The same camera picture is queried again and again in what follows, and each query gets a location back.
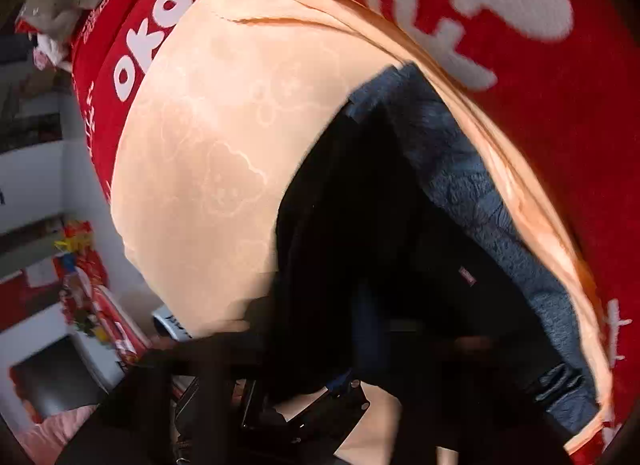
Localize red sofa cover with characters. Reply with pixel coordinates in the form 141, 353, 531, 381
69, 0, 640, 465

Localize peach seat cloth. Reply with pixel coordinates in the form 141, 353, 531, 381
111, 0, 613, 452

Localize red decorated box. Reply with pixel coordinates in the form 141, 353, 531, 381
54, 220, 150, 371

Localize black pants with grey trim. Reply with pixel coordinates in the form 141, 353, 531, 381
262, 64, 596, 445

